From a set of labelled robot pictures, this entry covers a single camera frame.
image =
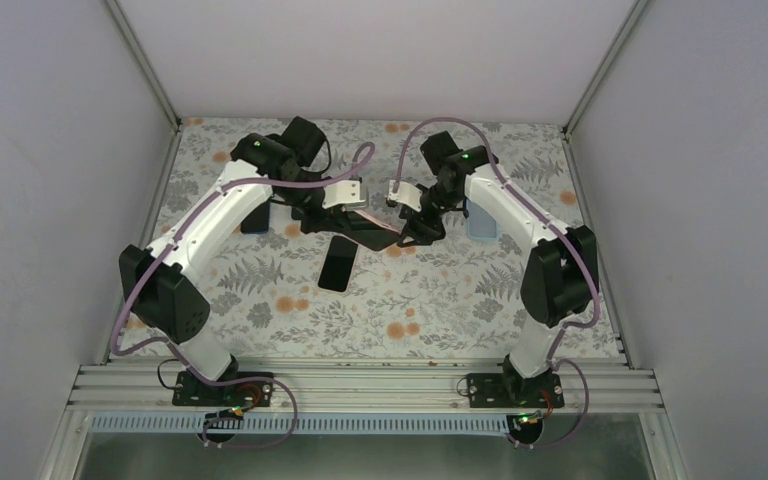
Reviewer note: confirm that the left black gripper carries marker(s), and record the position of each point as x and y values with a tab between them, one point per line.
327	222

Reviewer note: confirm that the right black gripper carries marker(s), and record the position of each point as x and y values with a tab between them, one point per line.
415	228

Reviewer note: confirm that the phone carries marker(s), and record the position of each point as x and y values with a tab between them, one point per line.
367	233
338	264

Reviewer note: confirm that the black smartphone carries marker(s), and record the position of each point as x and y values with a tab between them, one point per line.
258	221

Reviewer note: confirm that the light blue phone case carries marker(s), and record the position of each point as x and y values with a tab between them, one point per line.
480	225

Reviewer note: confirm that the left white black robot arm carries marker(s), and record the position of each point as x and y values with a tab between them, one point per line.
162	303

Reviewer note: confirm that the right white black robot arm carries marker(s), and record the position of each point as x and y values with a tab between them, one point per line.
560	286

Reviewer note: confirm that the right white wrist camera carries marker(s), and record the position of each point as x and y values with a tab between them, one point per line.
404	194

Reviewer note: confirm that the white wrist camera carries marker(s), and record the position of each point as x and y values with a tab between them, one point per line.
349	195
404	194

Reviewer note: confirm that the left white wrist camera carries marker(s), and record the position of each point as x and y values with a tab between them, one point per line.
349	195

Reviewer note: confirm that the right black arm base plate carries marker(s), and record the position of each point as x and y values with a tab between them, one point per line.
497	390

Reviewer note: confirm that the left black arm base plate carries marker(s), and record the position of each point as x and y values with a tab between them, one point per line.
255	391

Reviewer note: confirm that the aluminium front rail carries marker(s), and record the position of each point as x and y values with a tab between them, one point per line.
385	386

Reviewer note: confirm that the grey slotted cable duct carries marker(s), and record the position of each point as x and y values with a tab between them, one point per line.
305	424

